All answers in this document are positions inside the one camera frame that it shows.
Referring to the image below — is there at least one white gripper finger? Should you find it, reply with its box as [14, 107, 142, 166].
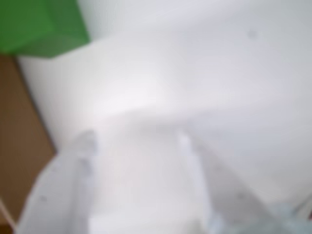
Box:
[14, 129, 98, 234]
[175, 131, 288, 234]

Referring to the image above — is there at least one green cube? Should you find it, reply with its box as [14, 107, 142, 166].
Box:
[0, 0, 91, 59]

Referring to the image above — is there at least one brown cardboard box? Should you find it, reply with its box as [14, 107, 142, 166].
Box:
[0, 55, 58, 234]

